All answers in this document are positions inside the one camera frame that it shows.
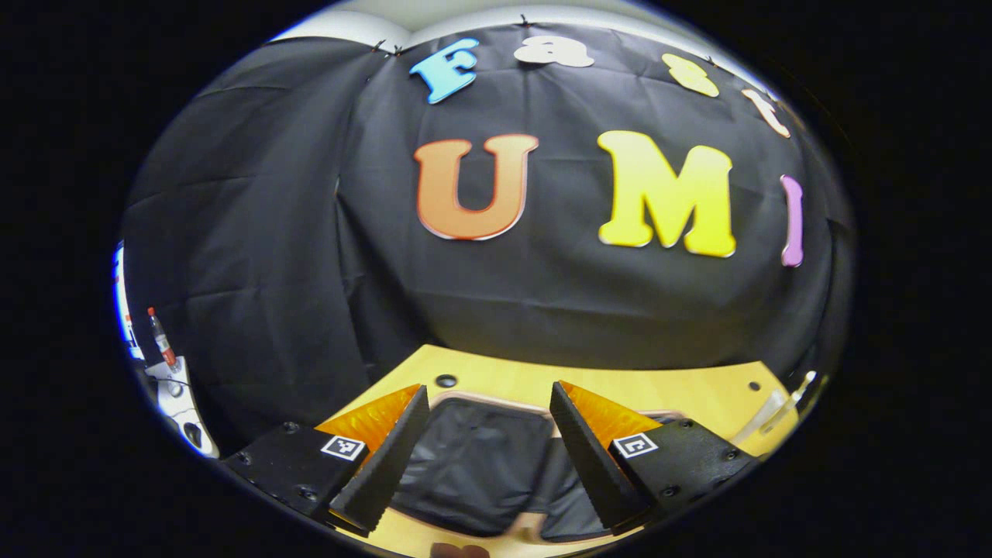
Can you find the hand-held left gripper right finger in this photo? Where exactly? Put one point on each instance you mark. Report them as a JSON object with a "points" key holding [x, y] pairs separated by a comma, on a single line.
{"points": [[589, 465]]}

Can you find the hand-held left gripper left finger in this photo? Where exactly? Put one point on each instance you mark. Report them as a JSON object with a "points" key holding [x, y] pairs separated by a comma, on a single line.
{"points": [[387, 465]]}

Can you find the beige suitcase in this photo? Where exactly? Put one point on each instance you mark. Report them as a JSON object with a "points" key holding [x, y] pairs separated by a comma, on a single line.
{"points": [[480, 465]]}

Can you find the clear pump bottle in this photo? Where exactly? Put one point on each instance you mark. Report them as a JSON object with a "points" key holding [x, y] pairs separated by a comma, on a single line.
{"points": [[775, 411]]}

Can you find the white plastic device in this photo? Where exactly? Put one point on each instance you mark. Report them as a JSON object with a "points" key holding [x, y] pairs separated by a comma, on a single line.
{"points": [[180, 407]]}

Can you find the red marker pen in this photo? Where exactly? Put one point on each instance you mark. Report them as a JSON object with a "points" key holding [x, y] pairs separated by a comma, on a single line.
{"points": [[161, 339]]}

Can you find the blue and white board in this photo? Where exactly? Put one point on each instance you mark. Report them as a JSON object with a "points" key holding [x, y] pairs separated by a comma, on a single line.
{"points": [[122, 302]]}

